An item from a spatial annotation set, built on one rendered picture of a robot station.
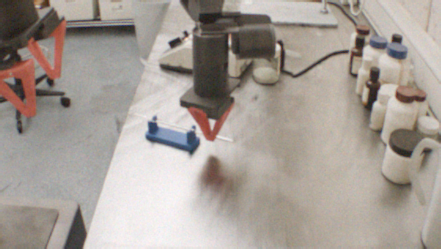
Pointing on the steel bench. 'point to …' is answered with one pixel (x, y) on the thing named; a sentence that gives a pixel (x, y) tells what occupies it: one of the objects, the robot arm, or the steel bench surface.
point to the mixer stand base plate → (290, 13)
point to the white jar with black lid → (401, 155)
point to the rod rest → (167, 135)
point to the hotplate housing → (179, 55)
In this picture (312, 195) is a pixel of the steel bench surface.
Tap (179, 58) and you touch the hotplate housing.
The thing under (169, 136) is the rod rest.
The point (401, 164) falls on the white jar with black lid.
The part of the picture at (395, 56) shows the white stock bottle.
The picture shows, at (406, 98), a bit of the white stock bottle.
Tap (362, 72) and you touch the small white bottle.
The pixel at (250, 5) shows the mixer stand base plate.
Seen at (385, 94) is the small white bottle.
